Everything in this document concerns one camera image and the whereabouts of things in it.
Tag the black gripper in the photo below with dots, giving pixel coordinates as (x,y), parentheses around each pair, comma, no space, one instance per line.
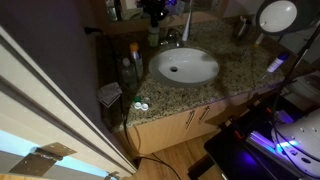
(156,7)

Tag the pump soap bottle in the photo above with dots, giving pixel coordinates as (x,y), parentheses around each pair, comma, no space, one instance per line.
(153,36)

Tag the chrome sink faucet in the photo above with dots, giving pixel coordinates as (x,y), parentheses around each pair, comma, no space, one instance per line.
(187,26)

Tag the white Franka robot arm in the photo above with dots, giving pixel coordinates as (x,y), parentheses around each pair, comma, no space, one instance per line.
(278,15)

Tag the clear bottle orange cap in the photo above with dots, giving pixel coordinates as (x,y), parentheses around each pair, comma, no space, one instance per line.
(136,61)

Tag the clear bottle white cap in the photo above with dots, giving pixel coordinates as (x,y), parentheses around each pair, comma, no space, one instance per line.
(128,73)

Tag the white bottle purple cap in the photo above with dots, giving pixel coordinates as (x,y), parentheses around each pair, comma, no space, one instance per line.
(277,62)

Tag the white oval sink basin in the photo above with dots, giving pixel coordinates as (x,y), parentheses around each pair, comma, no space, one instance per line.
(186,66)

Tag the green lens case cap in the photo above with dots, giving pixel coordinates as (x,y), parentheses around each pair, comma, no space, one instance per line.
(137,99)

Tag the white contact lens case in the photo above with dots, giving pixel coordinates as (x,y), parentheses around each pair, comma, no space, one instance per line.
(141,106)

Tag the small patterned box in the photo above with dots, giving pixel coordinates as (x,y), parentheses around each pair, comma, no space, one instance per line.
(109,94)

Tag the white lotion tube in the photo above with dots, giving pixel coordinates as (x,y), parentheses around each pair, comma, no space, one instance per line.
(259,39)

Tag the wooden vanity cabinet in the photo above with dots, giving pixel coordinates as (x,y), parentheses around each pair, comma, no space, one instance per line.
(166,130)

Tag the white door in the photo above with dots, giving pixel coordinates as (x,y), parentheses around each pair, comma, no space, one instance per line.
(50,110)

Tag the black robot cart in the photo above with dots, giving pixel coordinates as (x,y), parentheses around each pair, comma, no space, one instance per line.
(240,150)

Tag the white toilet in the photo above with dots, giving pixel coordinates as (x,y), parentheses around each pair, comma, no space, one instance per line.
(305,88)

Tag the large metal door hinge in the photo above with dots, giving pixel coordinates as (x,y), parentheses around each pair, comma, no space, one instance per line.
(40,159)

